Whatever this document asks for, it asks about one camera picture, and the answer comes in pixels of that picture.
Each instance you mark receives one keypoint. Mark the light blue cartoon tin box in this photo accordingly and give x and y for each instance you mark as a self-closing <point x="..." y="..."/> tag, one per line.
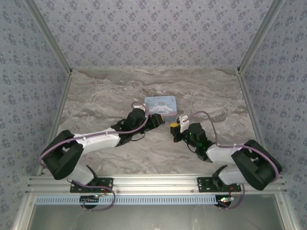
<point x="163" y="106"/>

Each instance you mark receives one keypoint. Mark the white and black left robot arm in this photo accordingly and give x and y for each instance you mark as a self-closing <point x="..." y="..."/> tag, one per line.
<point x="96" y="141"/>

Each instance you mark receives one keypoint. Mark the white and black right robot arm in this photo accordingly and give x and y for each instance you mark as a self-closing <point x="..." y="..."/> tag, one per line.
<point x="249" y="163"/>

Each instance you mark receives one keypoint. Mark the small black controller board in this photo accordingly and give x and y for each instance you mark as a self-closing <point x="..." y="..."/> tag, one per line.
<point x="88" y="199"/>
<point x="224" y="202"/>

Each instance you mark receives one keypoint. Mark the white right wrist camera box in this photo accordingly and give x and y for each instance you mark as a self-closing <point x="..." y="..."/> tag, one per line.
<point x="183" y="122"/>

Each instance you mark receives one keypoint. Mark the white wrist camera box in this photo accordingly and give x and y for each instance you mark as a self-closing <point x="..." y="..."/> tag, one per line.
<point x="139" y="106"/>
<point x="183" y="122"/>

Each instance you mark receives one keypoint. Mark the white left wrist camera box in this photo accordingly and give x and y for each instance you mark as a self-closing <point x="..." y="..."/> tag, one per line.
<point x="139" y="106"/>

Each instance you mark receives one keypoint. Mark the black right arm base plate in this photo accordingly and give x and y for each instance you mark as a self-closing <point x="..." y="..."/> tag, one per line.
<point x="204" y="184"/>

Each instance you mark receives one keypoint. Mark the aluminium mounting rail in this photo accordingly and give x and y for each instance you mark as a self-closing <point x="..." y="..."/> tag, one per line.
<point x="156" y="183"/>

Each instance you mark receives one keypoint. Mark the aluminium table side rail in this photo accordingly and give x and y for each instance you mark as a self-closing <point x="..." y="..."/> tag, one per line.
<point x="57" y="115"/>
<point x="251" y="105"/>

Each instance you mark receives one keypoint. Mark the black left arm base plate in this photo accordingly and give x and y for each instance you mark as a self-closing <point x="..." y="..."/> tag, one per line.
<point x="106" y="185"/>

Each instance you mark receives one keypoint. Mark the aluminium frame post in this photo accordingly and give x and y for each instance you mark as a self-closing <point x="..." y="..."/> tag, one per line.
<point x="261" y="36"/>
<point x="48" y="36"/>

